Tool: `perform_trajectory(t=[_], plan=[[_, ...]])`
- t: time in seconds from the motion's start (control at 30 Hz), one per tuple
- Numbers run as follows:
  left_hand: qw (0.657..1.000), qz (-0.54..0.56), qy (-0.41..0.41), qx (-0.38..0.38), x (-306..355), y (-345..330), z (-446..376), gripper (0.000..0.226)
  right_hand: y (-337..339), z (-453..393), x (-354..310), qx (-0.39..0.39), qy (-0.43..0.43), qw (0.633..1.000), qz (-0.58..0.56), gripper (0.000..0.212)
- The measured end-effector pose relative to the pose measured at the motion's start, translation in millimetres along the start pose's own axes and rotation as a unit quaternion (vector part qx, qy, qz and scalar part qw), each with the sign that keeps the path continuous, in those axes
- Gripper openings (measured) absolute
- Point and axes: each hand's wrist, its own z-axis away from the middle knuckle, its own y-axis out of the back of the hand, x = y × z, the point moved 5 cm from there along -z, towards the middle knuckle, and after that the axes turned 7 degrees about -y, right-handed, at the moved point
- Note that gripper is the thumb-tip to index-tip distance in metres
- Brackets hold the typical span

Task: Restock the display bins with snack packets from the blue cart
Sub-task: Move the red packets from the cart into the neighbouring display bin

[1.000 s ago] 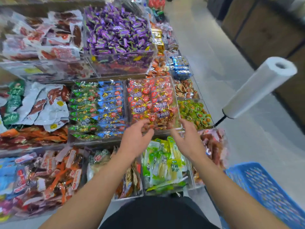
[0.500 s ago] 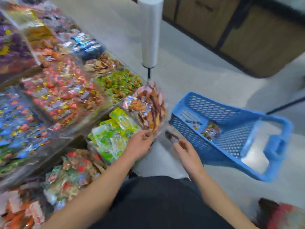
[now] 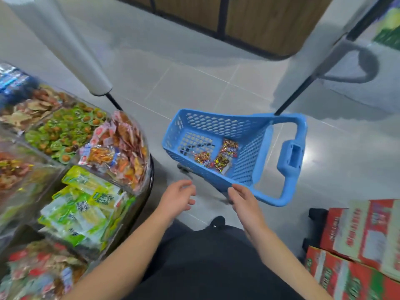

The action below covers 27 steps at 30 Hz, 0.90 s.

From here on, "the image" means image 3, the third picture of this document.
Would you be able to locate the person's right hand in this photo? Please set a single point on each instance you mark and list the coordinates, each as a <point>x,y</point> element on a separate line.
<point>247,208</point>

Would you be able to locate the black shoe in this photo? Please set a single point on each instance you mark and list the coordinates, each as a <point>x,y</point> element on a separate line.
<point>217,221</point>
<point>315,228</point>

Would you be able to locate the person's black clothing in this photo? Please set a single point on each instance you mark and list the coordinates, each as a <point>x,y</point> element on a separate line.
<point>206,265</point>

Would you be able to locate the pile of orange brown packets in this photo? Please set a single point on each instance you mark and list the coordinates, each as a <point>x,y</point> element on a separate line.
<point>34,109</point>

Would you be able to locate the blue plastic shopping basket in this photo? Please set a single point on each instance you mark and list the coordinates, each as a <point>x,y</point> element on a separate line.
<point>269,140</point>

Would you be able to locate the pile of pink-label meat packets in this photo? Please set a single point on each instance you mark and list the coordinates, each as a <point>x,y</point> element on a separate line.
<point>119,150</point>

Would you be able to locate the pile of green egg packets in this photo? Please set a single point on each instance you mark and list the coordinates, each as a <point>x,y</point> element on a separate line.
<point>62,131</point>

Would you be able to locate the black pole rod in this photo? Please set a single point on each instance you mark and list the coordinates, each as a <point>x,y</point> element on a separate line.
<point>114,101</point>

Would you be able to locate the pile of blue orange packets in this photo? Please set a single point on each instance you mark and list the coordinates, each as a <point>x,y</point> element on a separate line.
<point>14,84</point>

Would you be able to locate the pile of lime green packets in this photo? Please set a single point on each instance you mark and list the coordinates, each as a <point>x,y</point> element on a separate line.
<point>81,206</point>

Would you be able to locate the person's left hand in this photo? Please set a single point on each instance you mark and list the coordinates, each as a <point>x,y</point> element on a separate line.
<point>177,199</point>

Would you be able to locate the wooden cabinet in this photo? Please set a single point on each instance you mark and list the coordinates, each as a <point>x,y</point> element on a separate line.
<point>262,18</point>

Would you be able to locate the person's left forearm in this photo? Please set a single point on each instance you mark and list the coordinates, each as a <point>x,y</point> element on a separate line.
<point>125,265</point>

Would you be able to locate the person's right forearm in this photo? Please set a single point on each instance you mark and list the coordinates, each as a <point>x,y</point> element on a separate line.
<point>287,268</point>

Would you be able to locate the pile of beige packets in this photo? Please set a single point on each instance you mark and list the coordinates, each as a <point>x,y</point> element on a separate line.
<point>40,271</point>

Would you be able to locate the clear acrylic snack shelves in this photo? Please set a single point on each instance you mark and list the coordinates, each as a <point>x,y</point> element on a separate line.
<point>28,184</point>

